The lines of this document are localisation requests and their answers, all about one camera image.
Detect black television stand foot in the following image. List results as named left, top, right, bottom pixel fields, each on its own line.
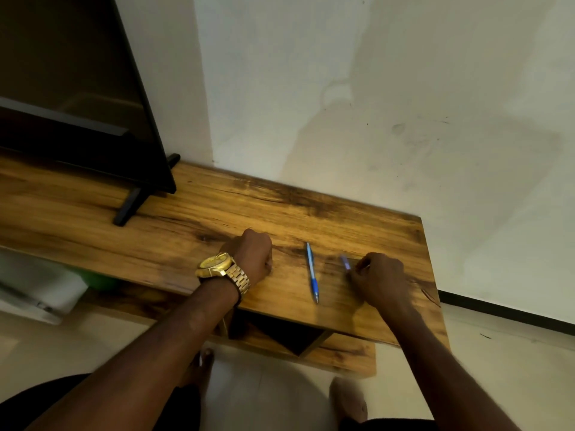
left=112, top=153, right=181, bottom=227

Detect wooden console table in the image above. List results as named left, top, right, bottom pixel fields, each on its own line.
left=0, top=148, right=451, bottom=378

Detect person's left foot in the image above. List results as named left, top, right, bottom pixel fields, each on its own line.
left=182, top=348, right=215, bottom=395

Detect blue ballpoint pen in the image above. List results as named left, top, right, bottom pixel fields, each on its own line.
left=305, top=242, right=320, bottom=304

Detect person's right foot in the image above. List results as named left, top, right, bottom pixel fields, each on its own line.
left=329, top=377, right=369, bottom=424

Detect person's left hand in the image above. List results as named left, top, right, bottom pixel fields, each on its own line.
left=219, top=228, right=274, bottom=288

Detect person's black shorts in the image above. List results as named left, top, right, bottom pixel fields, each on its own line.
left=0, top=374, right=438, bottom=431

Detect person's foot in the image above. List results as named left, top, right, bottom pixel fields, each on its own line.
left=182, top=348, right=215, bottom=395
left=329, top=377, right=369, bottom=424

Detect person's right hand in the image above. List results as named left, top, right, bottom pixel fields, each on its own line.
left=346, top=252, right=417, bottom=314

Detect green round object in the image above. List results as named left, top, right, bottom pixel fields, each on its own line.
left=72, top=268, right=119, bottom=292

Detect person's right forearm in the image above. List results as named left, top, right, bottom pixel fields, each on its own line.
left=382, top=305, right=522, bottom=431

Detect gold metal wristwatch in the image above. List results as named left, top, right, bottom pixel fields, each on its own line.
left=195, top=252, right=251, bottom=298

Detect white appliance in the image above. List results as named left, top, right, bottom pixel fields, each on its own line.
left=0, top=249, right=89, bottom=326

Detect black flat screen television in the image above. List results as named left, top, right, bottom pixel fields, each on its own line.
left=0, top=0, right=177, bottom=195

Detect person's left forearm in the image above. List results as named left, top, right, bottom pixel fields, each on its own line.
left=25, top=277, right=241, bottom=431

